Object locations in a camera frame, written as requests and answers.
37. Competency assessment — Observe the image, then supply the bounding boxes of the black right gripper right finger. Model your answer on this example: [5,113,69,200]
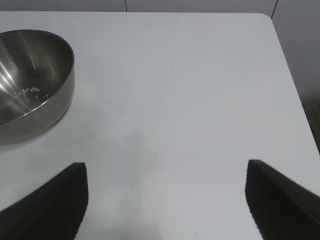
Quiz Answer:
[244,159,320,240]

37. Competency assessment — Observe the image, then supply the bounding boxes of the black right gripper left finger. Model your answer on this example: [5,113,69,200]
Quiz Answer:
[0,162,90,240]

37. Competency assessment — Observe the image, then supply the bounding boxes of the white rice grains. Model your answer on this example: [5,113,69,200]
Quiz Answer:
[8,86,49,115]

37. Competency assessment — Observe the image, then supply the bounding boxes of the stainless steel mixing bowl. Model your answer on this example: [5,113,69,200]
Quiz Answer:
[0,29,76,146]

